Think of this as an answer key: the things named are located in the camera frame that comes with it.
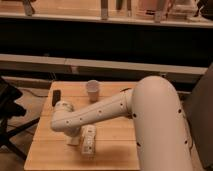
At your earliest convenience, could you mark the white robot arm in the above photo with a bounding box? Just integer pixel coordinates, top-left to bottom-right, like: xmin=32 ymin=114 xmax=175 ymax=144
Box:
xmin=51 ymin=76 xmax=193 ymax=171

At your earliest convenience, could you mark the black tripod stand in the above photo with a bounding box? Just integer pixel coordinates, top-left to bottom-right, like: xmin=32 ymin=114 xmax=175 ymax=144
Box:
xmin=0 ymin=76 xmax=39 ymax=160

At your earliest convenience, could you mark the white tube bottle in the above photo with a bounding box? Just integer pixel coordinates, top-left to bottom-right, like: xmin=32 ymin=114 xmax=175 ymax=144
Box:
xmin=81 ymin=125 xmax=96 ymax=155

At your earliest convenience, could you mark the white sponge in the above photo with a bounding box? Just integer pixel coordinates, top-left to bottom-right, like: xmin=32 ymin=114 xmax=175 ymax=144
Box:
xmin=66 ymin=137 xmax=80 ymax=146

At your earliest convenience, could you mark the black rectangular remote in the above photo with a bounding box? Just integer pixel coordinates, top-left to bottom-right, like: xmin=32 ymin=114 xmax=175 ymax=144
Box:
xmin=52 ymin=90 xmax=61 ymax=106

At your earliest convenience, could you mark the long metal rail bench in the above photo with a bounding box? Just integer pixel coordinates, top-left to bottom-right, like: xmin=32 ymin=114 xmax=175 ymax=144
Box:
xmin=0 ymin=54 xmax=207 ymax=83

